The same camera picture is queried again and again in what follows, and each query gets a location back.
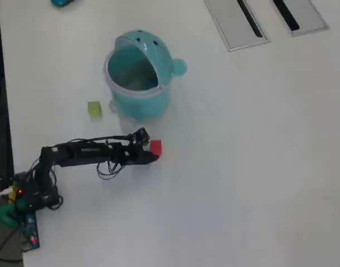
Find silver desk cable hatch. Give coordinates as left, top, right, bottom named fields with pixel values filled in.
left=204, top=0, right=271, bottom=52
left=266, top=0, right=331, bottom=38

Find blue circuit board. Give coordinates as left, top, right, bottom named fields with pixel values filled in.
left=19, top=212, right=40, bottom=251

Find green lego block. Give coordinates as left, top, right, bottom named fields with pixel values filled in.
left=87, top=101, right=102, bottom=117

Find thin black arm wires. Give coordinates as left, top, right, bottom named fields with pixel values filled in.
left=69, top=135, right=134, bottom=181

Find white cable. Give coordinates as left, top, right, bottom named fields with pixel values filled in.
left=0, top=188, right=14, bottom=208

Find small teal gadget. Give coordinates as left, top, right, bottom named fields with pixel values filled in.
left=49, top=0, right=76, bottom=8

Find teal whale shaped bin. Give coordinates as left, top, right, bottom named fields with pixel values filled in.
left=103, top=29, right=188, bottom=121

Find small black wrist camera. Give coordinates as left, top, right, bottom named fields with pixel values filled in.
left=131, top=127, right=151, bottom=147

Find red lego block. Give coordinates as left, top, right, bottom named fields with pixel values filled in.
left=149, top=140, right=163, bottom=155

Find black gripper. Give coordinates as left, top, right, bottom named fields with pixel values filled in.
left=109, top=142, right=161, bottom=166

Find green table clamp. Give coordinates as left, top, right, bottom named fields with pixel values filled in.
left=0, top=204, right=25, bottom=229

